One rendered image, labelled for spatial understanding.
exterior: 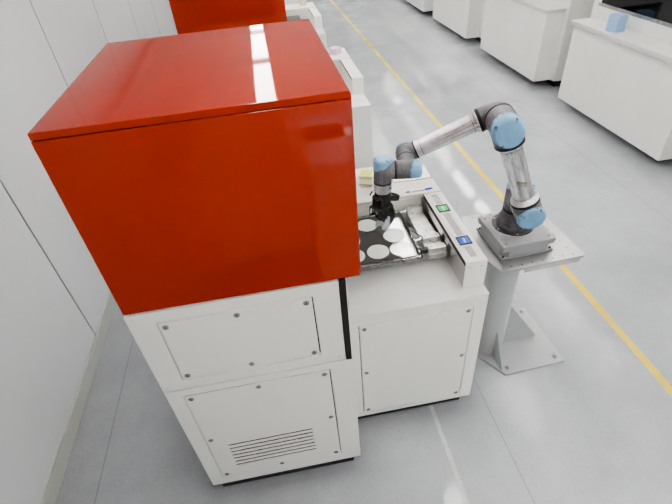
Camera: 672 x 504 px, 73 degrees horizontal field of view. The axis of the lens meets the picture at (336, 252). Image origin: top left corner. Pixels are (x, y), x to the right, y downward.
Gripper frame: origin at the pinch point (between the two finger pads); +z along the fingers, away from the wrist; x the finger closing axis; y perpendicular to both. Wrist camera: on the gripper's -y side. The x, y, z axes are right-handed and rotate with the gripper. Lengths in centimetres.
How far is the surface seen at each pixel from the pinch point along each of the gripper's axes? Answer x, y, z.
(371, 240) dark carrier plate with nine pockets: -7.0, 1.7, 9.4
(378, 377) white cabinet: 18, 32, 61
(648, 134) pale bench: 50, -333, 74
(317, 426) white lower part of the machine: 14, 69, 59
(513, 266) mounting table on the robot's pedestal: 50, -28, 17
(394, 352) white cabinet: 23, 26, 44
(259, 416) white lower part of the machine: -1, 86, 43
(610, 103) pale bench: 6, -370, 67
